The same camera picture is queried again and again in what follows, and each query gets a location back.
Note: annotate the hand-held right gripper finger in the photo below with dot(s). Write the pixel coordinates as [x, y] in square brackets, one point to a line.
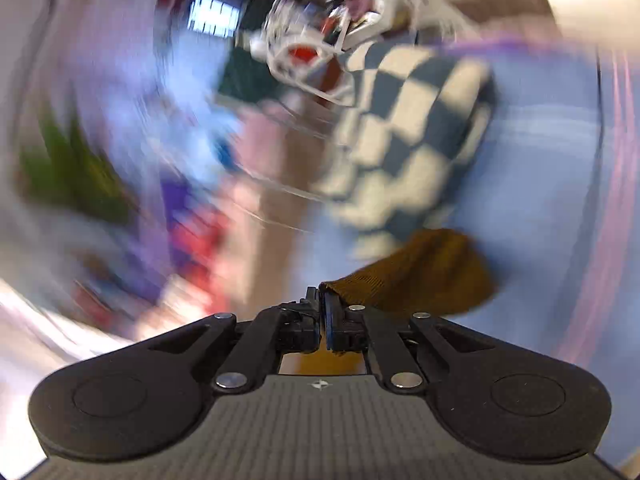
[316, 320]
[328, 320]

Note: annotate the teal cream checkered cloth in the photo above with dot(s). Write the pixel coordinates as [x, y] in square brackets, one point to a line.
[400, 135]

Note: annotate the bright window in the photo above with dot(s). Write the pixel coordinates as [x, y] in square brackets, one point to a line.
[212, 15]

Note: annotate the brown knit cloth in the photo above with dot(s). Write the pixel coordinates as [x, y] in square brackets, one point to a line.
[425, 270]

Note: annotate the green object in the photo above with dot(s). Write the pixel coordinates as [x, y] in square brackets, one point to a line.
[75, 170]

